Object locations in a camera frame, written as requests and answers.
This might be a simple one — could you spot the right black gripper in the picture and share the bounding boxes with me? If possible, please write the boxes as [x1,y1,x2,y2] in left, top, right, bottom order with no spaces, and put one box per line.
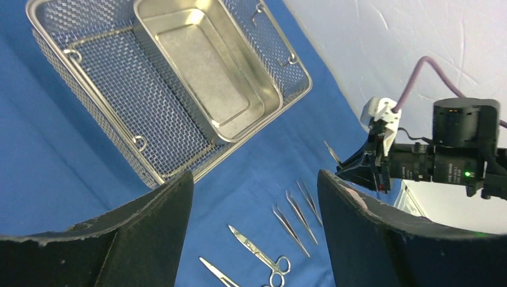
[335,131,484,193]

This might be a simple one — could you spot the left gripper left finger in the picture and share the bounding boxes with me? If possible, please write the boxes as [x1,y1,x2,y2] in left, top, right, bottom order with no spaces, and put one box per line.
[1,172,194,286]

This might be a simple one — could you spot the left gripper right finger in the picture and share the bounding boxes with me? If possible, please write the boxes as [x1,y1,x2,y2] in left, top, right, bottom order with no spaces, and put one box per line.
[317,170,506,286]

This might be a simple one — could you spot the steel tweezers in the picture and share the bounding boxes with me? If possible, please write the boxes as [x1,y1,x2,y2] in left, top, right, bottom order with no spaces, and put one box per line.
[296,178,323,227]
[272,204,310,258]

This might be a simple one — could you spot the thin steel instrument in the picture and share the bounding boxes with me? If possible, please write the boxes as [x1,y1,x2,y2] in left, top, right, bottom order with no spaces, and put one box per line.
[286,190,319,245]

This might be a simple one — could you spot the steel surgical scissors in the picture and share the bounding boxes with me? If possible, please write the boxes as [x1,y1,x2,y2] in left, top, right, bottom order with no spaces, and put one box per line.
[227,224,291,287]

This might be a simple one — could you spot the surgical forceps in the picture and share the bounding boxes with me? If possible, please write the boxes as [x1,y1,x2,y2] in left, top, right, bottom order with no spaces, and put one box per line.
[198,257,240,287]

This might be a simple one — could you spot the wire mesh instrument basket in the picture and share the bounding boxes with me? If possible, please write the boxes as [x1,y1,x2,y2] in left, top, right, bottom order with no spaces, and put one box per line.
[26,1,312,188]

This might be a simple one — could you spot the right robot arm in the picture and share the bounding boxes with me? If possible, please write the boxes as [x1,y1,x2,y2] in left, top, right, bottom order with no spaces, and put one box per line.
[336,98,506,199]

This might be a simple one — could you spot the stainless steel inner tray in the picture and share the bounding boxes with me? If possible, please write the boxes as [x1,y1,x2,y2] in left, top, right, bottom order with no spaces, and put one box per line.
[133,1,283,145]

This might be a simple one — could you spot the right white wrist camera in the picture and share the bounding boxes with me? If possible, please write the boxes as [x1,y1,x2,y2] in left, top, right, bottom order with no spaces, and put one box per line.
[359,97,401,157]

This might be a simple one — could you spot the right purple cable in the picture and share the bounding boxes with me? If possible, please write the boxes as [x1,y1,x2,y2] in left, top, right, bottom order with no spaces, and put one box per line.
[392,56,507,130]

